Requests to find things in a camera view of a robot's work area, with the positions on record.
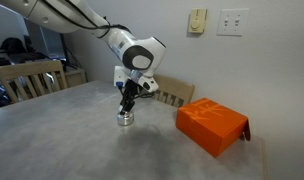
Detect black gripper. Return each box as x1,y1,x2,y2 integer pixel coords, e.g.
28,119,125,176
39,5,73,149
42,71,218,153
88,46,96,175
118,79,140,115

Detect silver candle jar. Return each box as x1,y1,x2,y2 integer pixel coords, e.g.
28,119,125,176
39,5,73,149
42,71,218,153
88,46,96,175
116,113,135,127

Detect wooden side cabinet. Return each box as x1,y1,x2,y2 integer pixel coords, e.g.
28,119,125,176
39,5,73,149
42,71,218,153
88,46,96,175
60,66,88,89

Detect orange cardboard box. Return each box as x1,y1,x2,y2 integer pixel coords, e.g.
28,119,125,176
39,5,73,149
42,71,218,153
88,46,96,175
175,97,252,159

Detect stainless steel refrigerator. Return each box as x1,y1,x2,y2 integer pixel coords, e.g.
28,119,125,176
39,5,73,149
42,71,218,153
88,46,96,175
24,19,68,61

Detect black bag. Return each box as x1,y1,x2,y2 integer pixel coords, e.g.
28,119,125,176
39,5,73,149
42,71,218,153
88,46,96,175
0,37,28,55

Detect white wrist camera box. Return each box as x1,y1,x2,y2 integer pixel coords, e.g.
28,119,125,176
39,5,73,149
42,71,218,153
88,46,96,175
113,65,129,89

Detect beige wall thermostat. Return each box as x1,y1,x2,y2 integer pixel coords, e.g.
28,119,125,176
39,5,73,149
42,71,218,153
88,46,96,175
187,8,209,35

